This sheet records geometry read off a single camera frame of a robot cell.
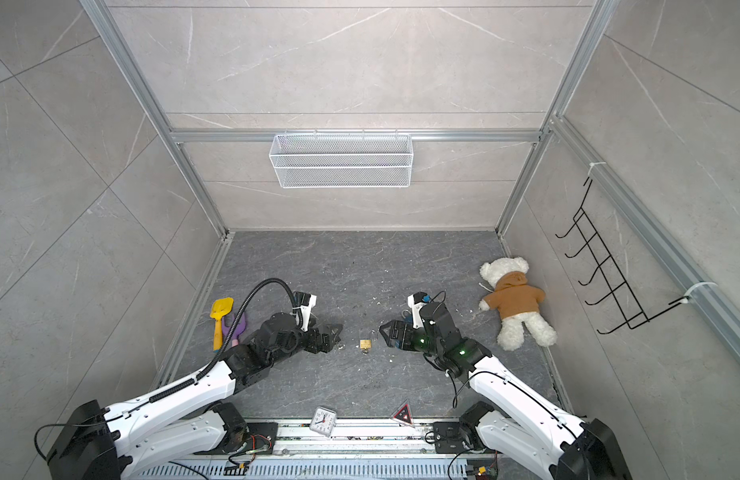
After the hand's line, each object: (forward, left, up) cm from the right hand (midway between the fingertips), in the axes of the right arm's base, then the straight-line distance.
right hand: (391, 328), depth 80 cm
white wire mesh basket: (+54, +15, +18) cm, 59 cm away
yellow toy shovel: (+13, +55, -9) cm, 57 cm away
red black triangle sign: (-19, -3, -11) cm, 22 cm away
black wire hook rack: (-2, -49, +20) cm, 53 cm away
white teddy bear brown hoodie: (+11, -40, -6) cm, 42 cm away
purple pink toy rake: (+7, +48, -11) cm, 49 cm away
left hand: (+2, +17, +3) cm, 17 cm away
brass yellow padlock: (+1, +8, -13) cm, 15 cm away
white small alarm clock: (-20, +18, -10) cm, 29 cm away
